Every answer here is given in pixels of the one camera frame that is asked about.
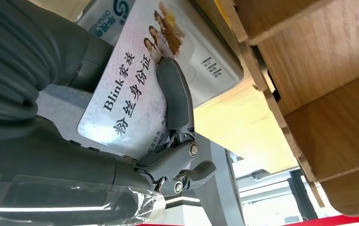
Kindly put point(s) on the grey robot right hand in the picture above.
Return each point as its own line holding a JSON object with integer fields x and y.
{"x": 57, "y": 162}

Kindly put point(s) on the grey card reader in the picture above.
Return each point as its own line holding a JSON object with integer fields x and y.
{"x": 217, "y": 46}

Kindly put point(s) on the grey kiosk stand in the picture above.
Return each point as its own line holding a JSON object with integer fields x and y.
{"x": 220, "y": 187}

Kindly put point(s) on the wooden organizer box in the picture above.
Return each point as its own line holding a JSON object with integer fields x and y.
{"x": 323, "y": 93}

